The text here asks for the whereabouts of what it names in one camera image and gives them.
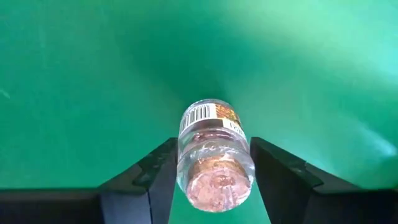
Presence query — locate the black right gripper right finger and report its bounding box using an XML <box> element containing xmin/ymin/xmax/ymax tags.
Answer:
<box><xmin>249</xmin><ymin>136</ymin><xmax>398</xmax><ymax>224</ymax></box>

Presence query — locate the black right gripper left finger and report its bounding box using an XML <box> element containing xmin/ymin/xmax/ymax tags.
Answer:
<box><xmin>0</xmin><ymin>138</ymin><xmax>179</xmax><ymax>224</ymax></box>

